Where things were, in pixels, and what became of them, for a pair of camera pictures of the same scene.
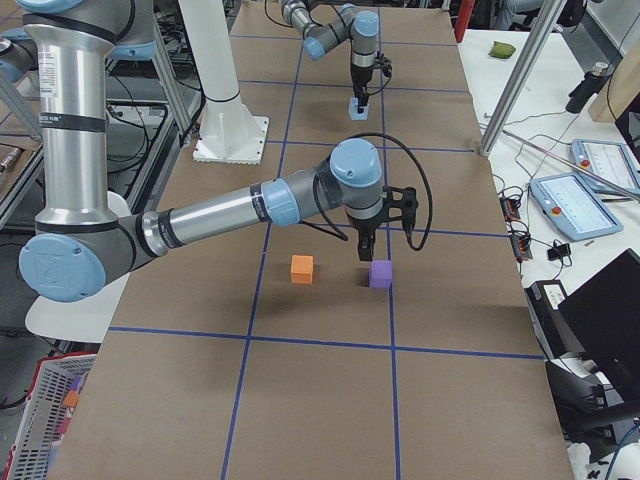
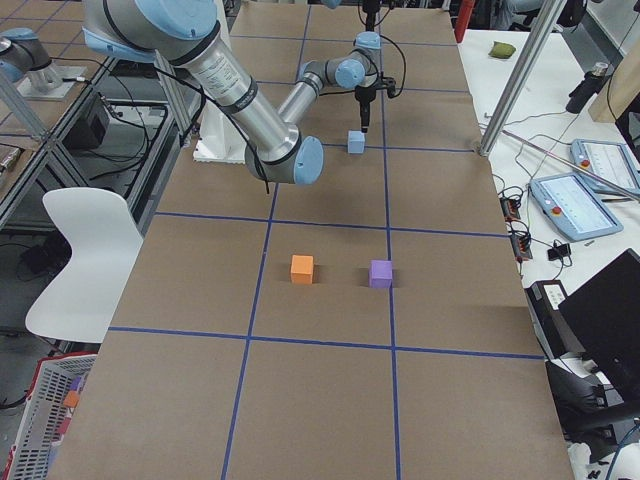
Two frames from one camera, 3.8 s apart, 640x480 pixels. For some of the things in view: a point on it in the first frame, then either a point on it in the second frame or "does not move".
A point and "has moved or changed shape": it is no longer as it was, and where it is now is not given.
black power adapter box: (557, 334) does not move
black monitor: (604, 317) does not move
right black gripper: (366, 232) to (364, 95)
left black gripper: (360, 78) to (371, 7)
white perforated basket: (37, 435) does not move
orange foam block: (301, 267) does not move
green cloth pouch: (501, 50) does not move
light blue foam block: (353, 110) has moved or changed shape
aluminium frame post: (549, 16) does not move
